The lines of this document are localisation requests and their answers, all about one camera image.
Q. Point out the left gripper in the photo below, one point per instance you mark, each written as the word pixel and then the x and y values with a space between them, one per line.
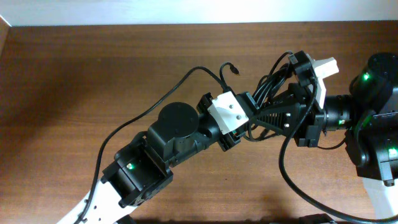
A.
pixel 226 139

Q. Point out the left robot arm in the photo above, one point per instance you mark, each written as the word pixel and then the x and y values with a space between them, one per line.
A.
pixel 142 168

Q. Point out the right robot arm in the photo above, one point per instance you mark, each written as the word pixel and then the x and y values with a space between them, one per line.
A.
pixel 367 114

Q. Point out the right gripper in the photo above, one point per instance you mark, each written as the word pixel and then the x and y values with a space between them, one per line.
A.
pixel 308 116

